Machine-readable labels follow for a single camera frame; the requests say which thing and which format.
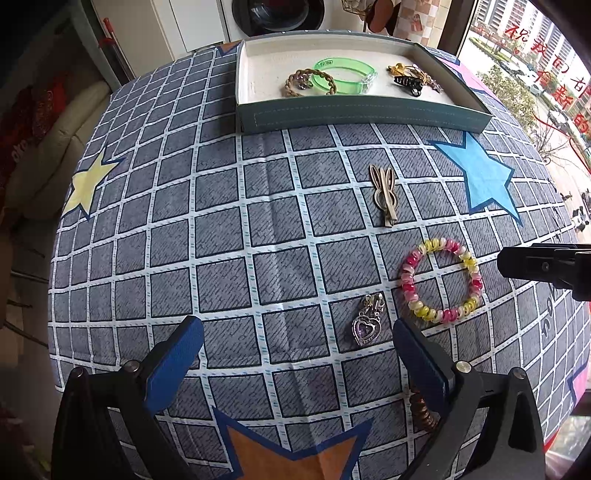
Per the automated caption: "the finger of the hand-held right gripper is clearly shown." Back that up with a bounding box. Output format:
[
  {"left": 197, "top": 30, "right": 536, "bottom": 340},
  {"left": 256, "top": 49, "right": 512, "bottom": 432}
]
[{"left": 498, "top": 244, "right": 591, "bottom": 301}]

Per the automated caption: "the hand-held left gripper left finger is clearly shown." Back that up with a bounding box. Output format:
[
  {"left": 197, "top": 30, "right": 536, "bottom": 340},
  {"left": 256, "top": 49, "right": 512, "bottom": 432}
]
[{"left": 51, "top": 315, "right": 205, "bottom": 480}]

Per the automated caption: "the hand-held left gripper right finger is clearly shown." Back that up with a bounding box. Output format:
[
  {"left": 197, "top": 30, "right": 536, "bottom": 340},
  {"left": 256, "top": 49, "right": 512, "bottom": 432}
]
[{"left": 392, "top": 318, "right": 548, "bottom": 480}]

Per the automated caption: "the brown spiral hair tie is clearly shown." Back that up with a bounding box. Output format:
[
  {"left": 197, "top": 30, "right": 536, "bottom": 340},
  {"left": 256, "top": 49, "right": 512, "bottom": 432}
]
[{"left": 409, "top": 390, "right": 441, "bottom": 433}]

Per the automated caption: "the purple heart pendant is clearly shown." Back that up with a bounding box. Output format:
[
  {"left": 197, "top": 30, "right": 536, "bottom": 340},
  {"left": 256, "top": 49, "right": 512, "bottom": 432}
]
[{"left": 352, "top": 293, "right": 385, "bottom": 347}]

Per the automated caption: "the pink yellow spiral hair tie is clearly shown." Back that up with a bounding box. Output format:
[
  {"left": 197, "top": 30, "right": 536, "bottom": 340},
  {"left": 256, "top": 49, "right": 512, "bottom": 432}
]
[{"left": 400, "top": 237, "right": 484, "bottom": 324}]

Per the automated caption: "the beige rabbit hair clip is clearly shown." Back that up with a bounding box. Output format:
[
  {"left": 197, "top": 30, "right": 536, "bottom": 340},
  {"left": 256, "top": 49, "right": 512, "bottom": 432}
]
[{"left": 368, "top": 165, "right": 400, "bottom": 228}]

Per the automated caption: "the black claw clip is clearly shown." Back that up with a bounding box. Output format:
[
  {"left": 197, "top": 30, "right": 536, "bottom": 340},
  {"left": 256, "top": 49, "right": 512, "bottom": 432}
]
[{"left": 392, "top": 74, "right": 424, "bottom": 97}]

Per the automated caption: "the teal shallow box tray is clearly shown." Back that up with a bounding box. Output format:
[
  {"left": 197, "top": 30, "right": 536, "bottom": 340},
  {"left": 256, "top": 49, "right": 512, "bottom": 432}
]
[{"left": 235, "top": 30, "right": 492, "bottom": 134}]

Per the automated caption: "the green translucent bangle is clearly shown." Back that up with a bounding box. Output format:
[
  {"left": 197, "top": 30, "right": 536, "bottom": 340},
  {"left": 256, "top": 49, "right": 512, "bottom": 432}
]
[{"left": 310, "top": 58, "right": 379, "bottom": 96}]

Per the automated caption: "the brown braided bracelet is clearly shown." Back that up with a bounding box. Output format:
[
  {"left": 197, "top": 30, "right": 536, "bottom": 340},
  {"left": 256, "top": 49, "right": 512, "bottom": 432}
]
[{"left": 283, "top": 69, "right": 340, "bottom": 97}]

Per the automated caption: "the checked star-print tablecloth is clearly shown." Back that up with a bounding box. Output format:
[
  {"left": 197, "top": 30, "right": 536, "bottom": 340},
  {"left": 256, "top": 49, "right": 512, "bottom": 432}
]
[{"left": 48, "top": 30, "right": 591, "bottom": 480}]

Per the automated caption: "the red window lettering decal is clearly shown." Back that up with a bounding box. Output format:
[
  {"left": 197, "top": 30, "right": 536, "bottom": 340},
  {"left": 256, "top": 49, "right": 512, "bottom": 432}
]
[{"left": 503, "top": 21, "right": 591, "bottom": 139}]

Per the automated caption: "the cream sofa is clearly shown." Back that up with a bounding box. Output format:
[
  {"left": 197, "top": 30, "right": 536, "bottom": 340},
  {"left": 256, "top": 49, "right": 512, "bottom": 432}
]
[{"left": 0, "top": 80, "right": 112, "bottom": 222}]

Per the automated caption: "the red cushion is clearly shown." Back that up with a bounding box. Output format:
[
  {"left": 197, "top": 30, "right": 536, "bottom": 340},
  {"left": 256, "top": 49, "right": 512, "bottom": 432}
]
[{"left": 0, "top": 76, "right": 70, "bottom": 176}]

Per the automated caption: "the brown round paddle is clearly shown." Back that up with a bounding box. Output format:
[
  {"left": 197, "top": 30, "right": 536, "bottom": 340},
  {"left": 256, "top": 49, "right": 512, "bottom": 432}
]
[{"left": 365, "top": 0, "right": 398, "bottom": 35}]

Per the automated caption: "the white tall cabinet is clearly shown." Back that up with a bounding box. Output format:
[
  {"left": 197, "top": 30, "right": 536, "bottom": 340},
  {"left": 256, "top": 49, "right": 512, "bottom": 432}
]
[{"left": 92, "top": 0, "right": 227, "bottom": 79}]

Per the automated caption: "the white washing machine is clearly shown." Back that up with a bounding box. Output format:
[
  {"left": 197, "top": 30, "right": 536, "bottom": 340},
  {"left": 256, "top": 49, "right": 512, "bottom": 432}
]
[{"left": 219, "top": 0, "right": 326, "bottom": 44}]

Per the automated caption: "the red-handled pole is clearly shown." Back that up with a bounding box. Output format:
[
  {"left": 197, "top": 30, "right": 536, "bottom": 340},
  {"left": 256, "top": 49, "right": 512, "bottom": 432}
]
[{"left": 102, "top": 17, "right": 137, "bottom": 81}]

